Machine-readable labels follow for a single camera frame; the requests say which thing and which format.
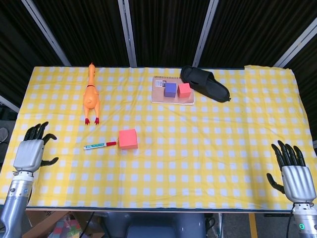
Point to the cardboard box with colourful items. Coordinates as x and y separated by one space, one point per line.
64 225

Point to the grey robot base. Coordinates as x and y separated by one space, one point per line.
158 224

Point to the black slipper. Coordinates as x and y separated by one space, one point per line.
204 83

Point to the yellow white checkered tablecloth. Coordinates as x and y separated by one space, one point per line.
158 161

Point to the orange rubber chicken toy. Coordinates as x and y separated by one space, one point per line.
91 95

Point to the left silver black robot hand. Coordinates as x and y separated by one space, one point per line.
27 153

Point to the small pink cube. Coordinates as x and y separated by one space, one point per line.
184 90

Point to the red and white marker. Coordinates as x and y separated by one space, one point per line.
99 145

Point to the grey metal frame post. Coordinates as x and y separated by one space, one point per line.
296 42
127 32
205 32
45 32

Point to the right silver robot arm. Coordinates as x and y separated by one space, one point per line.
303 219

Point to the purple cube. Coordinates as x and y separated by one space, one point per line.
170 90

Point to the brown spiral notebook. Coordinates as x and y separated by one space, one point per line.
172 93

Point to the large pink cube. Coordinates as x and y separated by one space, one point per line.
128 139

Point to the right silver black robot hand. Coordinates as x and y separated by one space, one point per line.
296 181

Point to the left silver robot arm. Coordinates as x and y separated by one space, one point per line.
15 200

